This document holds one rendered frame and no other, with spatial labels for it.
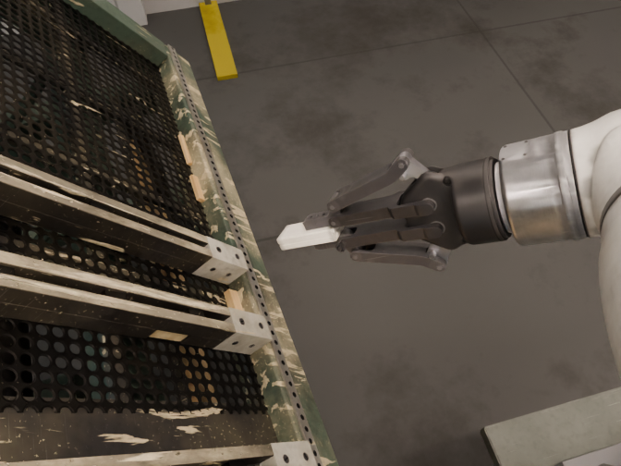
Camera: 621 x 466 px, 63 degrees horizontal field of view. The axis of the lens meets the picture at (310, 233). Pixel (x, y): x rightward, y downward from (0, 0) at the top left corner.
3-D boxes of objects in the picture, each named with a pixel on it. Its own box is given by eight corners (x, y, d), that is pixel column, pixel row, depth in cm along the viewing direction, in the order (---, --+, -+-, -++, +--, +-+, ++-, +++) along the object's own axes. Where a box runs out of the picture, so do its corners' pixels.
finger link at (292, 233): (334, 235, 52) (331, 229, 52) (278, 245, 56) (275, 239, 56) (343, 220, 55) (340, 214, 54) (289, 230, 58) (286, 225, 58)
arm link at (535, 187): (566, 112, 43) (493, 129, 46) (568, 159, 37) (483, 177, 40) (585, 202, 47) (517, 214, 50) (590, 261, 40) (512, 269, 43)
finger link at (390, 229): (445, 202, 49) (450, 214, 50) (345, 224, 55) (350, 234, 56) (439, 224, 46) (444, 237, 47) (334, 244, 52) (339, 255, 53)
